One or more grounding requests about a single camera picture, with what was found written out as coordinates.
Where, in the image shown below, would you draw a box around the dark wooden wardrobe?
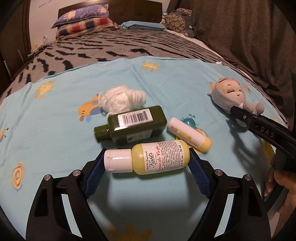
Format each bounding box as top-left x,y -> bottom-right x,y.
0,0 -> 31,77

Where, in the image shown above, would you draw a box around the blue printed pillow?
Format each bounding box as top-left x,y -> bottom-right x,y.
51,6 -> 110,29

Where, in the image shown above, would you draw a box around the dark green bottle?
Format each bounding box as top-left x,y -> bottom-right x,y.
94,105 -> 168,145

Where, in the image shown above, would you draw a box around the brown patterned cushion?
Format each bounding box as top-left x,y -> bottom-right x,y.
165,11 -> 186,36

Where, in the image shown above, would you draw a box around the plaid pillow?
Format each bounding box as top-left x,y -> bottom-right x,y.
55,17 -> 119,40

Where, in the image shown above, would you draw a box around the clear blue hair clip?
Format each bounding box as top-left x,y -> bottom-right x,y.
180,113 -> 200,128

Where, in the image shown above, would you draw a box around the white yellow tube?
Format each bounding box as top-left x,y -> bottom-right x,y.
167,117 -> 212,153

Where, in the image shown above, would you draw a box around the yellow lotion bottle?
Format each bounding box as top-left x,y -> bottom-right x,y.
104,140 -> 191,175

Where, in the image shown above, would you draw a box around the dark wooden headboard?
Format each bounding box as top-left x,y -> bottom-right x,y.
58,0 -> 163,24

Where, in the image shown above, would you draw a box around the light blue pillow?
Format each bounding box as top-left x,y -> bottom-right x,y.
120,21 -> 166,31

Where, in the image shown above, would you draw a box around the white yarn bundle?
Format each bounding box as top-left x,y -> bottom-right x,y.
98,85 -> 148,116

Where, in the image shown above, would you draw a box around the person's right hand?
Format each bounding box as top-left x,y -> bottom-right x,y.
264,155 -> 296,223

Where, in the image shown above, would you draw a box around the grey plush doll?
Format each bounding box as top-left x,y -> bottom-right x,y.
207,77 -> 265,116

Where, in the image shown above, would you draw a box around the grey curtain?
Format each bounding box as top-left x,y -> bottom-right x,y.
166,0 -> 296,126

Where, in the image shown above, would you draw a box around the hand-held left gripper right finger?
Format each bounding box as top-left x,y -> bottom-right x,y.
188,148 -> 272,241

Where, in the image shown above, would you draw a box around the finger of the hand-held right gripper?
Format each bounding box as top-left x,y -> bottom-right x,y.
230,105 -> 257,130

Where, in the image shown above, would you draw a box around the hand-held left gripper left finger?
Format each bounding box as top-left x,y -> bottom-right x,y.
25,148 -> 109,241

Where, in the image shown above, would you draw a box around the grey black striped blanket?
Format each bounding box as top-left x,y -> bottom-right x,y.
0,29 -> 289,126

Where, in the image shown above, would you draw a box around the light blue printed sheet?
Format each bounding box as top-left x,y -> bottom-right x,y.
0,57 -> 289,241

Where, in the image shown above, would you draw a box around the white cables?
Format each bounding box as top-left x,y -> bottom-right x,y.
29,35 -> 51,56

